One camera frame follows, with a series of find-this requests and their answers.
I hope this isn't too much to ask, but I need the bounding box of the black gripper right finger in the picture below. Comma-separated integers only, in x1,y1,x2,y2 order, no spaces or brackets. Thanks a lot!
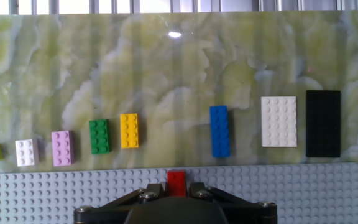
187,182,278,224

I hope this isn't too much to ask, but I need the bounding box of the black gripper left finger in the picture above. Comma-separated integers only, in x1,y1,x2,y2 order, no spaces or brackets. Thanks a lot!
73,182,167,224

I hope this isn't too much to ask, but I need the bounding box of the red Lego brick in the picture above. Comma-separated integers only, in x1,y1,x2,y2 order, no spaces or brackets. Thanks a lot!
167,170,187,197

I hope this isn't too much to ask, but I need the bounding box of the grey Lego baseplate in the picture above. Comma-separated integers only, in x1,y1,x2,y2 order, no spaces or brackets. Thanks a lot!
0,162,358,224

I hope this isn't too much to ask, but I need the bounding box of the yellow Lego brick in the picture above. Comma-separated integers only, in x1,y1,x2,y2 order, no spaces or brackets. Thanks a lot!
119,113,140,149

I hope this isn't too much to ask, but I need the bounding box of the blue Lego brick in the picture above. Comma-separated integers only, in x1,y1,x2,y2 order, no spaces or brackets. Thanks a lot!
209,105,231,158

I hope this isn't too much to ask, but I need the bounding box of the pink Lego brick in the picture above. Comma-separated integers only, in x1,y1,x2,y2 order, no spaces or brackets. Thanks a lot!
51,130,76,167

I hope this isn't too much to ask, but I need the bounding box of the white flat Lego plate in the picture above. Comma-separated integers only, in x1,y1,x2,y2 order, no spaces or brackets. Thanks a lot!
260,96,298,148

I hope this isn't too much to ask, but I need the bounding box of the white Lego brick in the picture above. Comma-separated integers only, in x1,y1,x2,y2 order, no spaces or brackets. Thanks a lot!
14,139,40,167

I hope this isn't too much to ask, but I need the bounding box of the black flat Lego plate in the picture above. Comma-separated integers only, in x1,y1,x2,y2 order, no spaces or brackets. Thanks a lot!
305,90,342,158

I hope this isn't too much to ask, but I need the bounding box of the green marble pattern mat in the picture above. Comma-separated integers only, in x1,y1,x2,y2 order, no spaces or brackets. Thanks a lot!
0,11,358,224

